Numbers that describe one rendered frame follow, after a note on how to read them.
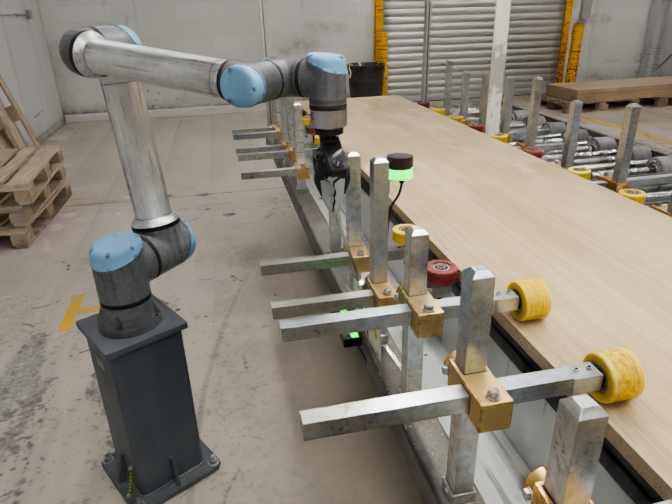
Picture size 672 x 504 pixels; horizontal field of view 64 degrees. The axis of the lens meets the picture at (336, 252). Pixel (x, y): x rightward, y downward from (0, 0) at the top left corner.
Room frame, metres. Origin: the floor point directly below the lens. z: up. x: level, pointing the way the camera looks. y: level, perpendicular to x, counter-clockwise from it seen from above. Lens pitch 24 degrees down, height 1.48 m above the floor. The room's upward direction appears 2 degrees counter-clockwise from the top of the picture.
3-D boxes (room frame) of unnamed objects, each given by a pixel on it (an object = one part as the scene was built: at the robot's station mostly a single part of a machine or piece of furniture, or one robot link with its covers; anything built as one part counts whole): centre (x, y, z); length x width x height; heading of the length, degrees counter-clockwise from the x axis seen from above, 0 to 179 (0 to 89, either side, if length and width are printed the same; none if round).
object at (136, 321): (1.46, 0.65, 0.65); 0.19 x 0.19 x 0.10
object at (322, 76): (1.33, 0.01, 1.32); 0.10 x 0.09 x 0.12; 62
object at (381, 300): (1.16, -0.11, 0.85); 0.13 x 0.06 x 0.05; 12
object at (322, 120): (1.32, 0.01, 1.24); 0.10 x 0.09 x 0.05; 102
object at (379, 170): (1.18, -0.10, 0.93); 0.03 x 0.03 x 0.48; 12
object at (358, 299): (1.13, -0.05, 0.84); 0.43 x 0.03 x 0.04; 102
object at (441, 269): (1.17, -0.25, 0.85); 0.08 x 0.08 x 0.11
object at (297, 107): (2.40, 0.15, 0.87); 0.03 x 0.03 x 0.48; 12
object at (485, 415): (0.67, -0.21, 0.95); 0.13 x 0.06 x 0.05; 12
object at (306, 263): (1.37, -0.01, 0.83); 0.43 x 0.03 x 0.04; 102
